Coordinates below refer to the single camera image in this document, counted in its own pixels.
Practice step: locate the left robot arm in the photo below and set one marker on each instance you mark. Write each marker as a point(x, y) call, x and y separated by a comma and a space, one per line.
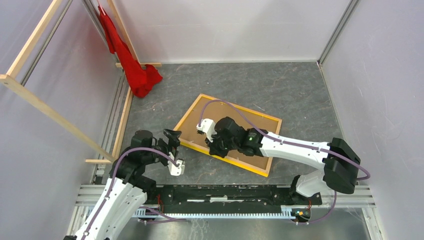
point(127, 188)

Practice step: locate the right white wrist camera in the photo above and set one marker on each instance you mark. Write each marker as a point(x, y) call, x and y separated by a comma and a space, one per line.
point(207, 126)

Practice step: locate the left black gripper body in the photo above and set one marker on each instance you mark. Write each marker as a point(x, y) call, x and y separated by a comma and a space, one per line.
point(163, 146)

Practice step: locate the red cloth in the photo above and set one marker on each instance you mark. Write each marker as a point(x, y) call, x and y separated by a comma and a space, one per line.
point(141, 80)

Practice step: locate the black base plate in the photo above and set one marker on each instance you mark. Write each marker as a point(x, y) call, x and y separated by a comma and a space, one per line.
point(227, 199)

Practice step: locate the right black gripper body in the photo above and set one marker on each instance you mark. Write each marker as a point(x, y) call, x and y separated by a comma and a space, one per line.
point(221, 146)

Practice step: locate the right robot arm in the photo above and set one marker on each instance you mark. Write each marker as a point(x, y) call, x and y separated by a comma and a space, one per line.
point(336, 164)

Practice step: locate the aluminium rail base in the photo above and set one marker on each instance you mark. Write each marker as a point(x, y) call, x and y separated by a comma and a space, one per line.
point(361, 199)

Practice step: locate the yellow picture frame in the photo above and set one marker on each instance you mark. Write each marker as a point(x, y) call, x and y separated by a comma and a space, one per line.
point(216, 111)

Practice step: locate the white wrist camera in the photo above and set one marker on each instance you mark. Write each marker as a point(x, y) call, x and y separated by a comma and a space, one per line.
point(207, 126)
point(178, 169)

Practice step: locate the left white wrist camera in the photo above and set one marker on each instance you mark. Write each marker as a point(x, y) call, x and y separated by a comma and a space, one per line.
point(178, 169)

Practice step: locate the wooden rack frame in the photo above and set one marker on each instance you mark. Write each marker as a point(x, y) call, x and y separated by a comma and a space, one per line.
point(8, 79)

